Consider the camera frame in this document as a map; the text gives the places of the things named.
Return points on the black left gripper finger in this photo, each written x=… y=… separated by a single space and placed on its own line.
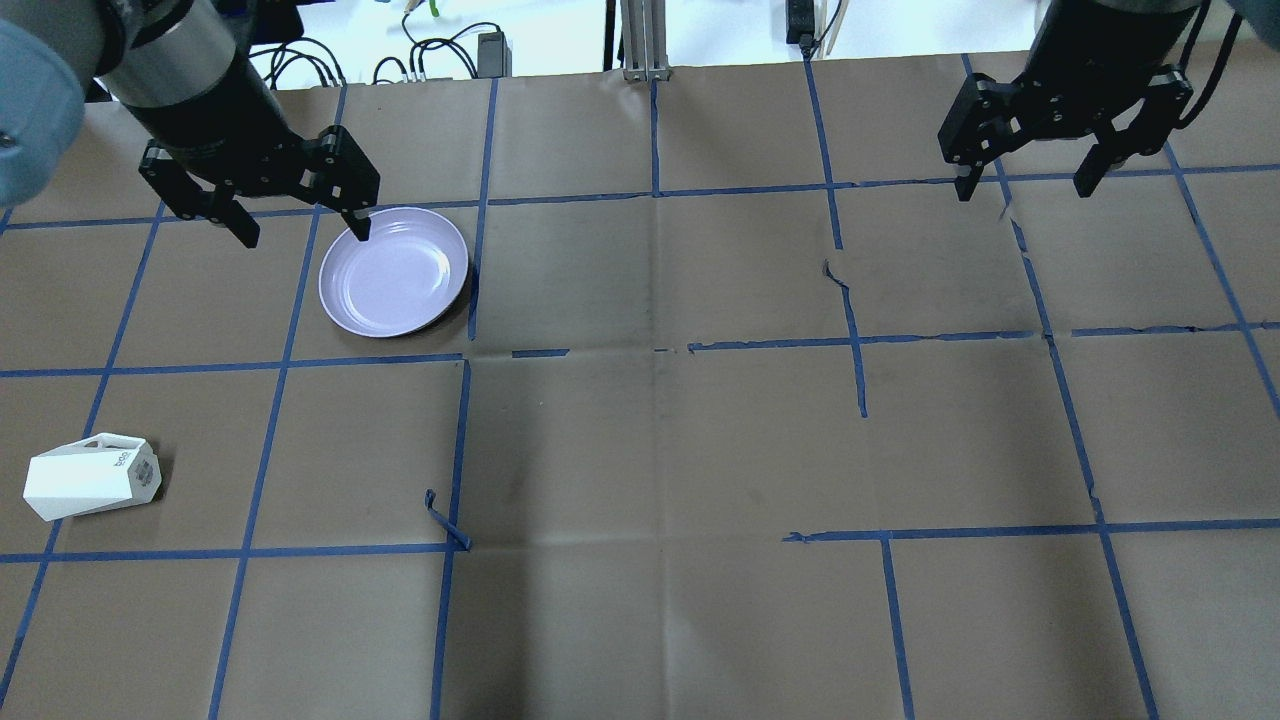
x=228 y=213
x=358 y=222

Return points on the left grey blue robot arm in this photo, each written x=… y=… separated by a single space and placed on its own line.
x=182 y=69

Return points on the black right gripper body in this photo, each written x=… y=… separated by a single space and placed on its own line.
x=1082 y=62

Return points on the lavender round plate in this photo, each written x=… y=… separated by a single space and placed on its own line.
x=403 y=278

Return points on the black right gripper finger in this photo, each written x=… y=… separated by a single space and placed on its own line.
x=966 y=181
x=1101 y=159

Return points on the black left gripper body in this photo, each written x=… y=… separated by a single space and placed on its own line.
x=218 y=122

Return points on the white angular cup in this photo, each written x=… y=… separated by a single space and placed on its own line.
x=95 y=474

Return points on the aluminium frame post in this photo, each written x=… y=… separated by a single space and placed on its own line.
x=643 y=41

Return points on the black power adapter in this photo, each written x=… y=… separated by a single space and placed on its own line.
x=493 y=57

